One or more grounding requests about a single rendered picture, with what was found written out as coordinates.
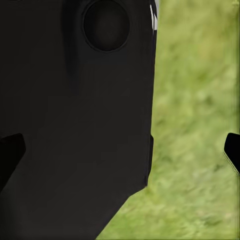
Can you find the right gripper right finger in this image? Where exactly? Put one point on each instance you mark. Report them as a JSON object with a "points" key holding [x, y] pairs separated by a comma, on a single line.
{"points": [[232, 149]]}

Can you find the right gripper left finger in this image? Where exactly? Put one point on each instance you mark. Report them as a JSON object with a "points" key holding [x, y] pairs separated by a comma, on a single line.
{"points": [[12, 149]]}

